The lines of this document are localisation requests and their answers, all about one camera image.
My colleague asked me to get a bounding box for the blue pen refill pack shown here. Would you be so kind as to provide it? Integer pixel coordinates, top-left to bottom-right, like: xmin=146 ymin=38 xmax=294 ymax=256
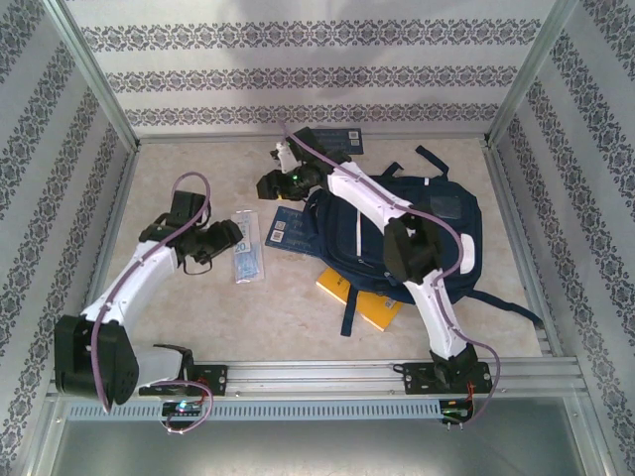
xmin=231 ymin=210 xmax=267 ymax=285

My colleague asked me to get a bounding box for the navy blue notebook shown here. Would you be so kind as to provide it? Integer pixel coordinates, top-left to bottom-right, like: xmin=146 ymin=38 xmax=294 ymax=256
xmin=266 ymin=205 xmax=317 ymax=254
xmin=312 ymin=128 xmax=365 ymax=156

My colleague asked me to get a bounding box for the navy blue backpack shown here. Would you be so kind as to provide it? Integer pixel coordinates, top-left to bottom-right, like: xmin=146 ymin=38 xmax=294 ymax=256
xmin=302 ymin=145 xmax=545 ymax=337

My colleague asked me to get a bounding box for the yellow notebook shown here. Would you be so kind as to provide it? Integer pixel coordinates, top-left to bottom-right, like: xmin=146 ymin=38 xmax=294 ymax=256
xmin=316 ymin=267 xmax=404 ymax=332

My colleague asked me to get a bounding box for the left controller circuit board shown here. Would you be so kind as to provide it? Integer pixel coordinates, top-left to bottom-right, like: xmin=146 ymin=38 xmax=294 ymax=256
xmin=159 ymin=400 xmax=205 ymax=418

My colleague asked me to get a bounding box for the controller circuit board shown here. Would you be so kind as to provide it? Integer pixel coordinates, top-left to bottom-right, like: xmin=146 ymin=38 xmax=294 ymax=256
xmin=159 ymin=400 xmax=205 ymax=418
xmin=440 ymin=399 xmax=476 ymax=426

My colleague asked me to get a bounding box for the grey metal shelf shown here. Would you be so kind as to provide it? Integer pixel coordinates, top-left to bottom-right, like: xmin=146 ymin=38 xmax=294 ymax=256
xmin=29 ymin=414 xmax=611 ymax=476

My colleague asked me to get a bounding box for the right controller circuit board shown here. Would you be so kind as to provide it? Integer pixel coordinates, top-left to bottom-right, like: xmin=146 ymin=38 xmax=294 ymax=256
xmin=440 ymin=399 xmax=476 ymax=426

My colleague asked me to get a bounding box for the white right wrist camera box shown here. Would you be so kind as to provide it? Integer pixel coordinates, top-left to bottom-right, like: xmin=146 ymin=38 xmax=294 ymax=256
xmin=274 ymin=141 xmax=298 ymax=174

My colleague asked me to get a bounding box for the aluminium rear frame rail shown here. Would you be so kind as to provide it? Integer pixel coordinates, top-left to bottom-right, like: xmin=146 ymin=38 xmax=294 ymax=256
xmin=136 ymin=131 xmax=492 ymax=146

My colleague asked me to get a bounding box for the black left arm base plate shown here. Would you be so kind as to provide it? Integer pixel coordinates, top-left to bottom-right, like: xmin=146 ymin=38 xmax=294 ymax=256
xmin=137 ymin=364 xmax=229 ymax=397

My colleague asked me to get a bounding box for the aluminium mounting rail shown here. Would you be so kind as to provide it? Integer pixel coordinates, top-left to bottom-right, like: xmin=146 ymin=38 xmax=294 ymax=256
xmin=47 ymin=360 xmax=582 ymax=398

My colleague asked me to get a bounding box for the grey slotted cable duct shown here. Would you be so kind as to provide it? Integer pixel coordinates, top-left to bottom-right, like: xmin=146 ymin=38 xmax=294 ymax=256
xmin=66 ymin=400 xmax=443 ymax=421

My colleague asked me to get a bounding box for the aluminium frame post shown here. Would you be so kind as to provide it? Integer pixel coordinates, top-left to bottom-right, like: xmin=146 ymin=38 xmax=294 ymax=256
xmin=488 ymin=0 xmax=580 ymax=146
xmin=42 ymin=0 xmax=141 ymax=150

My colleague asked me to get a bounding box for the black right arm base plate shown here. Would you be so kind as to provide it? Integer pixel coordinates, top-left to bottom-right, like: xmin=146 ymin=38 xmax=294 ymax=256
xmin=401 ymin=362 xmax=495 ymax=397

